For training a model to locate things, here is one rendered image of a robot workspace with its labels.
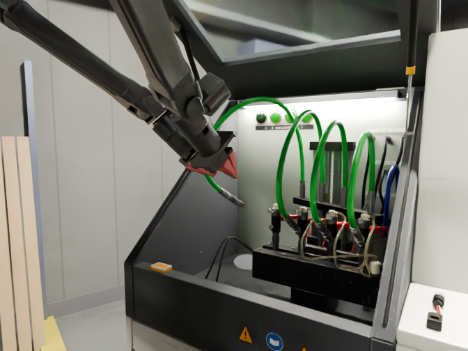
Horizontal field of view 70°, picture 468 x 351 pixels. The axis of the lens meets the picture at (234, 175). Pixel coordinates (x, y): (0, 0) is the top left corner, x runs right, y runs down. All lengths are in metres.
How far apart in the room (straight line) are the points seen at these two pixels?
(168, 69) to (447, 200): 0.65
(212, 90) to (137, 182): 2.23
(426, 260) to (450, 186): 0.17
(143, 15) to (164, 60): 0.08
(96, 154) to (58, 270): 0.89
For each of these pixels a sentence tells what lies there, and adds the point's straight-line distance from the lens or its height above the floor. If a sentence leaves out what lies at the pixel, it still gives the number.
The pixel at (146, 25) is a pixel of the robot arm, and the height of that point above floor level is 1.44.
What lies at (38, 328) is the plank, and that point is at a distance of 2.56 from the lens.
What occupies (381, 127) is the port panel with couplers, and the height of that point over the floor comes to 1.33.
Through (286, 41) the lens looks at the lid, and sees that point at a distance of 1.09.
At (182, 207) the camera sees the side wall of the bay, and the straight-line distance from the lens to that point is 1.10.
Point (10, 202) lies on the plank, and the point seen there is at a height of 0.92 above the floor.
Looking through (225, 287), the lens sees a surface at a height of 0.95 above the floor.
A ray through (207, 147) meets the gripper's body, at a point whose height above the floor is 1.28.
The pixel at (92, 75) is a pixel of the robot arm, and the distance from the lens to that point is 0.88.
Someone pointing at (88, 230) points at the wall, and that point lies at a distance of 2.79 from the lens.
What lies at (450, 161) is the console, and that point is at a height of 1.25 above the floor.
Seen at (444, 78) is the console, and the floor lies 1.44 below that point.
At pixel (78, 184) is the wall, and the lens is 2.72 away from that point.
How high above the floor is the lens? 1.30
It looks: 6 degrees down
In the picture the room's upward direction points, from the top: straight up
